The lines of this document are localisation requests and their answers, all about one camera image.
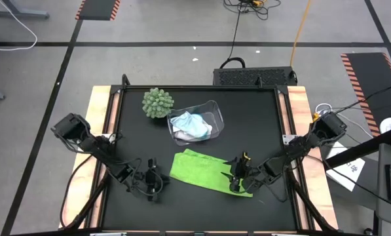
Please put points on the clear plastic bin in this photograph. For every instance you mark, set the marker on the clear plastic bin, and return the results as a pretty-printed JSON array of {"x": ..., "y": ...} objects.
[{"x": 215, "y": 114}]

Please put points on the black computer case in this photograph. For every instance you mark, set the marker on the black computer case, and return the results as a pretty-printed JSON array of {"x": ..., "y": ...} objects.
[{"x": 254, "y": 77}]

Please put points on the yellow tape tag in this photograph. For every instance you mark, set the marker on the yellow tape tag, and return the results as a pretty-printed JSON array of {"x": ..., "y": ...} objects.
[{"x": 246, "y": 156}]

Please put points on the black aluminium rig frame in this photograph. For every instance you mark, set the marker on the black aluminium rig frame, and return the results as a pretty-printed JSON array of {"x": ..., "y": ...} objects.
[{"x": 198, "y": 88}]

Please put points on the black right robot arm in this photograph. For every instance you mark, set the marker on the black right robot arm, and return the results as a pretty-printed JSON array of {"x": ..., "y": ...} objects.
[{"x": 300, "y": 144}]

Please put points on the green spiky artificial plant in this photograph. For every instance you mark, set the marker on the green spiky artificial plant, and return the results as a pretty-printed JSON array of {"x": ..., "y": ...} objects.
[{"x": 157, "y": 103}]

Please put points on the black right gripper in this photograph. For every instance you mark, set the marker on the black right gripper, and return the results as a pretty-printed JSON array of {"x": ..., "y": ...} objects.
[{"x": 242, "y": 173}]

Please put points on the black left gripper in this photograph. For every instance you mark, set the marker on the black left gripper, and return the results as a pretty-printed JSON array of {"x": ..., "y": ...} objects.
[{"x": 152, "y": 180}]

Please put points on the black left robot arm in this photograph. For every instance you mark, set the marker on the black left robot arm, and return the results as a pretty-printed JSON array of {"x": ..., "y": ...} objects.
[{"x": 93, "y": 144}]

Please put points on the black hazard-striped floor mat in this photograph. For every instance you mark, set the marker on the black hazard-striped floor mat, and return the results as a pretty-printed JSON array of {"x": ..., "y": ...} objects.
[
  {"x": 97, "y": 9},
  {"x": 368, "y": 85}
]

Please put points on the grey waffle microfiber towel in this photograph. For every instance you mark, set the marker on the grey waffle microfiber towel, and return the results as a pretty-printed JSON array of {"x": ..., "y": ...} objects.
[{"x": 182, "y": 135}]

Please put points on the white paper sheet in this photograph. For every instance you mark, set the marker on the white paper sheet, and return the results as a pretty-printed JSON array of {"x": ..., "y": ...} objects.
[{"x": 347, "y": 168}]

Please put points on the silver metal bracket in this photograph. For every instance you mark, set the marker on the silver metal bracket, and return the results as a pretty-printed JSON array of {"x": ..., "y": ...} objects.
[
  {"x": 285, "y": 234},
  {"x": 108, "y": 234}
]

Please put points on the green microfiber towel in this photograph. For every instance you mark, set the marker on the green microfiber towel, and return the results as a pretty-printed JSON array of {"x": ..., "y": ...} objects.
[{"x": 201, "y": 170}]

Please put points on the light blue microfiber towel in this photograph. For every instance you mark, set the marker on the light blue microfiber towel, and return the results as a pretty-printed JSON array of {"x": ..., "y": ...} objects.
[{"x": 192, "y": 124}]

